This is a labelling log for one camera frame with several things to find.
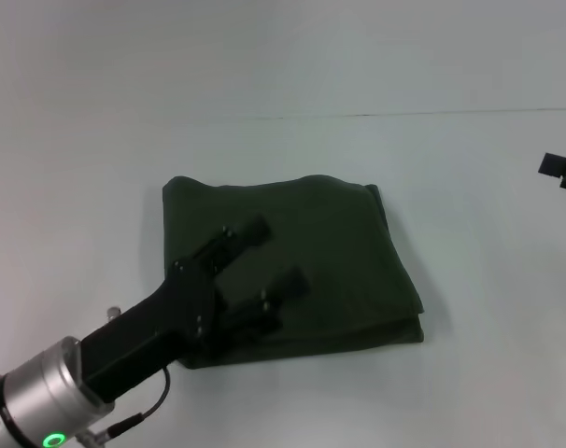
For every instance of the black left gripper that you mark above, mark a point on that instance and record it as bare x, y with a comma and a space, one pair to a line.
161, 322

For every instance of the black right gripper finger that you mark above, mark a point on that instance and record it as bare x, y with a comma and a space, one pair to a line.
554, 164

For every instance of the dark green shirt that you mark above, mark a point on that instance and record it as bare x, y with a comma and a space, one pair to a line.
334, 261

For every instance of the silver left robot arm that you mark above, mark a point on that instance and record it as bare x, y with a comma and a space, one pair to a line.
35, 401

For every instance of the left gripper silver plug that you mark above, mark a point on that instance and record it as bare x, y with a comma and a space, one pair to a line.
113, 313

